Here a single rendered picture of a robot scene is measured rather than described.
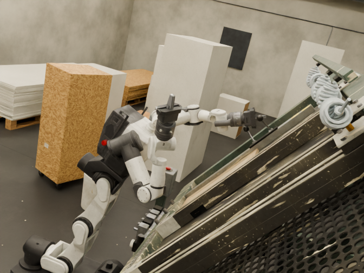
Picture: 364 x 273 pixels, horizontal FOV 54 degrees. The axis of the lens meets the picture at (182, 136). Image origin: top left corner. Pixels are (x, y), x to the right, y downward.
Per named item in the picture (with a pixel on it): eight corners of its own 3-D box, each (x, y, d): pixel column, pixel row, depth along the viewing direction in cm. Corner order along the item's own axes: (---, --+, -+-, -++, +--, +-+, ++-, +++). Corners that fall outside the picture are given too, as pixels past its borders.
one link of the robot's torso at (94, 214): (66, 231, 221) (94, 173, 205) (82, 219, 238) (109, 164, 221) (86, 245, 220) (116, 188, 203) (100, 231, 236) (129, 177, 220)
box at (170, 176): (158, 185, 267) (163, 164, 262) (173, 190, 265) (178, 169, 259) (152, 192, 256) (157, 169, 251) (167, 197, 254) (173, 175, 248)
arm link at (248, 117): (254, 105, 211) (234, 107, 214) (253, 108, 202) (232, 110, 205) (257, 126, 213) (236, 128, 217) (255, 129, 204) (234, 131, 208)
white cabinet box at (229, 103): (214, 125, 752) (222, 92, 730) (240, 134, 735) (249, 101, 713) (207, 129, 712) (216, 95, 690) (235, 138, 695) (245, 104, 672)
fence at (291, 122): (190, 197, 234) (187, 192, 234) (314, 109, 199) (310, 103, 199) (188, 200, 229) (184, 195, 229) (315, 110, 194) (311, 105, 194)
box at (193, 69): (166, 149, 555) (192, 36, 501) (201, 162, 537) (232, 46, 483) (138, 166, 473) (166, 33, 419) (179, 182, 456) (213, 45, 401)
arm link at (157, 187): (158, 168, 163) (154, 206, 167) (172, 163, 171) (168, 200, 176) (141, 161, 168) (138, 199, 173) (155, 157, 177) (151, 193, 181)
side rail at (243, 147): (205, 189, 257) (195, 177, 257) (339, 95, 216) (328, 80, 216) (203, 193, 252) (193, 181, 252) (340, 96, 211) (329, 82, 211)
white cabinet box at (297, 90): (266, 159, 621) (305, 41, 558) (299, 170, 604) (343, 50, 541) (260, 169, 567) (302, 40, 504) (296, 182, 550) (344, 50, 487)
